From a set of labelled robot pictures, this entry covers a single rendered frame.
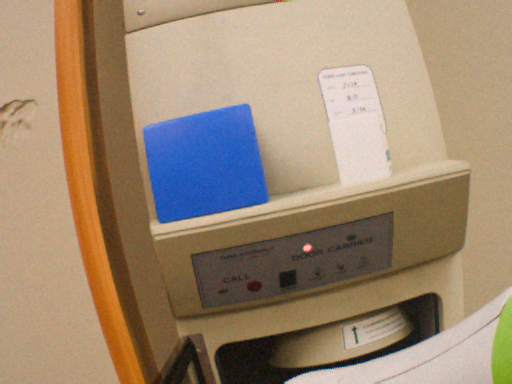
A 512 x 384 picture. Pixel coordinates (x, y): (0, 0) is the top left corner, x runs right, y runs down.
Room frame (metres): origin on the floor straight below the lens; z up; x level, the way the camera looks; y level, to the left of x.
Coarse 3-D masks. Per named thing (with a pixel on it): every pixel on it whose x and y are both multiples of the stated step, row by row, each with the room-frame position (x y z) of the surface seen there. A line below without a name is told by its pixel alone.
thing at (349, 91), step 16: (368, 64) 1.28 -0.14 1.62; (320, 80) 1.27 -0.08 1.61; (336, 80) 1.28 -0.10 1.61; (352, 80) 1.28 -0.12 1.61; (368, 80) 1.28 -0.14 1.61; (336, 96) 1.27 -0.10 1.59; (352, 96) 1.28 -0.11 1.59; (368, 96) 1.28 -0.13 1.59; (336, 112) 1.27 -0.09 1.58; (352, 112) 1.28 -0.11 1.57; (368, 112) 1.28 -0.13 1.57; (384, 128) 1.28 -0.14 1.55
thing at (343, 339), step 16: (400, 304) 1.36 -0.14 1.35; (336, 320) 1.31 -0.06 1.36; (352, 320) 1.30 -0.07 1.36; (368, 320) 1.31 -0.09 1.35; (384, 320) 1.31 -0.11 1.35; (400, 320) 1.33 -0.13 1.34; (288, 336) 1.33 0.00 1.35; (304, 336) 1.32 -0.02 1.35; (320, 336) 1.30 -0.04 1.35; (336, 336) 1.30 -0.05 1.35; (352, 336) 1.30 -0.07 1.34; (368, 336) 1.30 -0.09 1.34; (384, 336) 1.30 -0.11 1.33; (400, 336) 1.31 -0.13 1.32; (272, 352) 1.37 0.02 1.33; (288, 352) 1.32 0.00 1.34; (304, 352) 1.31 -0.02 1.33; (320, 352) 1.30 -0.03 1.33; (336, 352) 1.29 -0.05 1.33; (352, 352) 1.29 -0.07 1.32; (368, 352) 1.29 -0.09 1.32
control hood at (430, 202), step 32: (448, 160) 1.26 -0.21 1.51; (288, 192) 1.26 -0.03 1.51; (320, 192) 1.17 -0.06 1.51; (352, 192) 1.16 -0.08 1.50; (384, 192) 1.16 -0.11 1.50; (416, 192) 1.17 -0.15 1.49; (448, 192) 1.18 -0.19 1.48; (160, 224) 1.16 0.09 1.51; (192, 224) 1.15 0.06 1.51; (224, 224) 1.15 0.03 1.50; (256, 224) 1.16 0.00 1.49; (288, 224) 1.17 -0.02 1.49; (320, 224) 1.17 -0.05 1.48; (416, 224) 1.21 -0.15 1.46; (448, 224) 1.22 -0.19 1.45; (160, 256) 1.17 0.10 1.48; (416, 256) 1.24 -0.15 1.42; (192, 288) 1.21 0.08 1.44; (320, 288) 1.24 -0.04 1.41
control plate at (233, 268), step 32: (352, 224) 1.18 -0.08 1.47; (384, 224) 1.19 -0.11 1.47; (192, 256) 1.17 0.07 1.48; (224, 256) 1.18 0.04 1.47; (256, 256) 1.19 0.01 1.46; (288, 256) 1.20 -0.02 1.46; (320, 256) 1.21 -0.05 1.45; (352, 256) 1.22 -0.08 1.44; (384, 256) 1.23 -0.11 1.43; (288, 288) 1.23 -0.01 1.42
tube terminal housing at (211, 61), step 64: (320, 0) 1.28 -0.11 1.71; (384, 0) 1.28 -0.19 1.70; (128, 64) 1.26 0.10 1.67; (192, 64) 1.27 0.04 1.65; (256, 64) 1.27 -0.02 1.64; (320, 64) 1.27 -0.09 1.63; (384, 64) 1.28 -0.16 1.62; (256, 128) 1.27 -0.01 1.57; (320, 128) 1.27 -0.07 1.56; (448, 256) 1.28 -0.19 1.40; (192, 320) 1.26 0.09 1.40; (256, 320) 1.27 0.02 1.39; (320, 320) 1.27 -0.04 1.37; (448, 320) 1.28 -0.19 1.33
